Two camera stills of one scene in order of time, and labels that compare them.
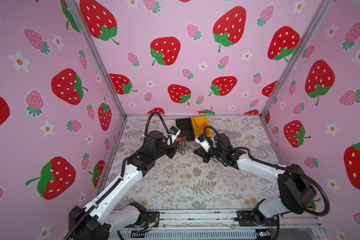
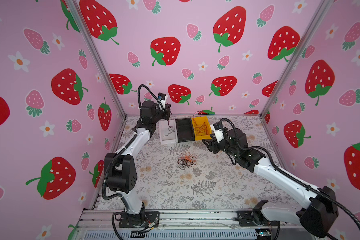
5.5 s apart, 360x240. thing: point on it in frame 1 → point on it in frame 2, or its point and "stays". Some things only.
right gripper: (202, 153) → (213, 143)
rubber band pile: (182, 146) → (187, 159)
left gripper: (172, 150) → (165, 113)
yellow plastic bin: (199, 124) stays
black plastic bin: (185, 126) stays
